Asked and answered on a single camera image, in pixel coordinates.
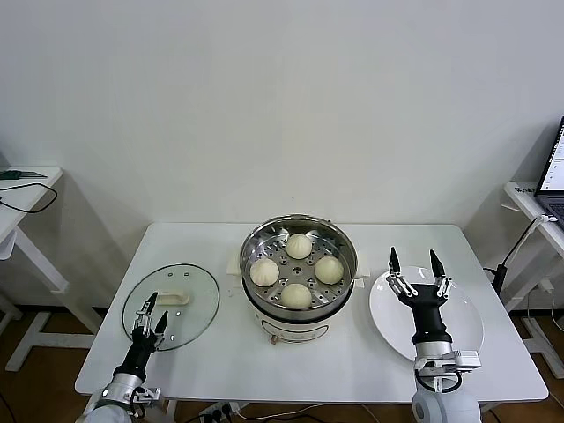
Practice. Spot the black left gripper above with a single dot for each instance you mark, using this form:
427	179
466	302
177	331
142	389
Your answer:
142	348

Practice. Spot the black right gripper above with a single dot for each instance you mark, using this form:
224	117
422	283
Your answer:
426	313

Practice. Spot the glass pot lid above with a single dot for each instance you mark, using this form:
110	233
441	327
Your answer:
198	304

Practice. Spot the white steamed baozi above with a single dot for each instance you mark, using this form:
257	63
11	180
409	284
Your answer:
296	296
328	269
299	247
264	272

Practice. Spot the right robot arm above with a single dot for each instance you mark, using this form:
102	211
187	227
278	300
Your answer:
440	410

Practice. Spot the stainless steel steamer basket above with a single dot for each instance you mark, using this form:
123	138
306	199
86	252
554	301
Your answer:
339	247

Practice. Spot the white round plate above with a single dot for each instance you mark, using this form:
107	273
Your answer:
388	317

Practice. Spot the white power strip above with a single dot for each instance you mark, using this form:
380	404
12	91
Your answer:
218	411

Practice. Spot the white side table with laptop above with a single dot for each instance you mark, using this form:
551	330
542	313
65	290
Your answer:
524	198

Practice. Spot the white electric cooking pot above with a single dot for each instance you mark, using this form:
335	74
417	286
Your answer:
295	329

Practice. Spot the open grey laptop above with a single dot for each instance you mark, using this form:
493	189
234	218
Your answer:
555	176

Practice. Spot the flat green item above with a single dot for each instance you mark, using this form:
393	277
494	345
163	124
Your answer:
17	174

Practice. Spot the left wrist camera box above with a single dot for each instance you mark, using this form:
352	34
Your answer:
147	393

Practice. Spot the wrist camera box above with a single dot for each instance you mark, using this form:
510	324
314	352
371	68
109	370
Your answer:
467	360
147	393

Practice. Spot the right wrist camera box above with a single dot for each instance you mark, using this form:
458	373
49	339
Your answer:
467	360

